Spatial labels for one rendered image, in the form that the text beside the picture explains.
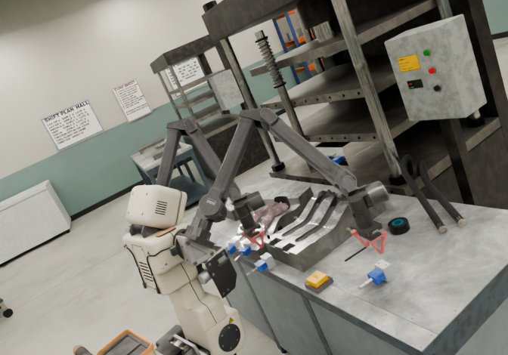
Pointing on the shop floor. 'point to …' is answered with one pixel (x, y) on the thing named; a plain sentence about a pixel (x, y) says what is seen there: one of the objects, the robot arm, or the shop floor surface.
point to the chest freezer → (31, 220)
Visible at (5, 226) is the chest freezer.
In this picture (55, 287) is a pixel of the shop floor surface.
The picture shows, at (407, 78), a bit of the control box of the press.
